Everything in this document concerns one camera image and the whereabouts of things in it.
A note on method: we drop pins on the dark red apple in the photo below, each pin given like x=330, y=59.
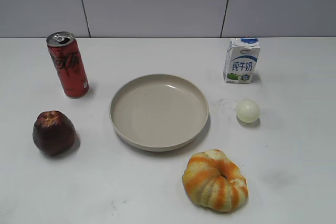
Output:
x=53, y=133

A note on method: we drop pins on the orange white striped pumpkin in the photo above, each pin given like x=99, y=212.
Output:
x=213, y=181

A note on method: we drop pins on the white blue milk carton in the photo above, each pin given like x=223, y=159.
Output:
x=241, y=58

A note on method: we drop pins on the beige round plate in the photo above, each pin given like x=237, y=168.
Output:
x=159, y=112

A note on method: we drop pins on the white egg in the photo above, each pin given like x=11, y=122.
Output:
x=248, y=111

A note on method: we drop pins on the red soda can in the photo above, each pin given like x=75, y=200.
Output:
x=64, y=52

